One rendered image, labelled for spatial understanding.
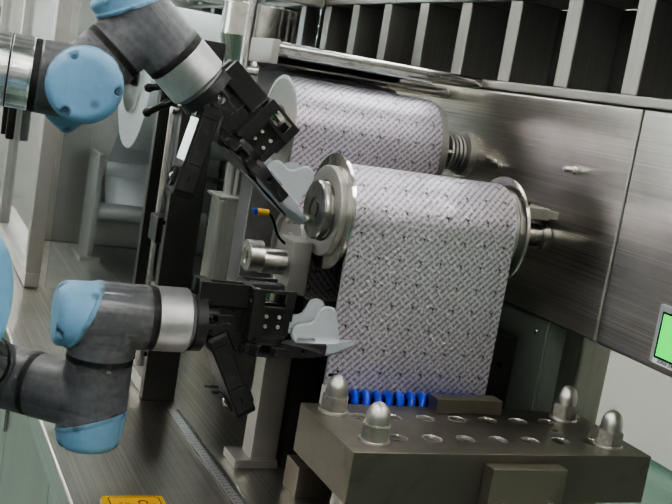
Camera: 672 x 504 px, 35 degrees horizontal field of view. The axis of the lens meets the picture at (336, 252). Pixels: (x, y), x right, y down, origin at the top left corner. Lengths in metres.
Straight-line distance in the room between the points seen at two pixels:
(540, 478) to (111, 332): 0.51
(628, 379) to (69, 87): 4.12
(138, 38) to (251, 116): 0.16
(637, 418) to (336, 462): 3.81
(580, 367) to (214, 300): 0.67
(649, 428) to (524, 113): 3.40
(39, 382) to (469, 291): 0.54
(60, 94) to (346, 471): 0.49
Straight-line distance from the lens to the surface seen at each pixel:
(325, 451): 1.20
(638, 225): 1.33
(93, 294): 1.18
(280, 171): 1.28
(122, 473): 1.34
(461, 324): 1.38
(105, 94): 1.07
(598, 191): 1.40
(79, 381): 1.20
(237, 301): 1.23
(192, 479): 1.35
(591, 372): 1.69
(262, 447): 1.41
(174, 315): 1.19
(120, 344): 1.19
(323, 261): 1.33
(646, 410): 4.87
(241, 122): 1.27
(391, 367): 1.35
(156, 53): 1.22
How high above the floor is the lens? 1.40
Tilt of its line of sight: 9 degrees down
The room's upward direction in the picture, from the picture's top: 10 degrees clockwise
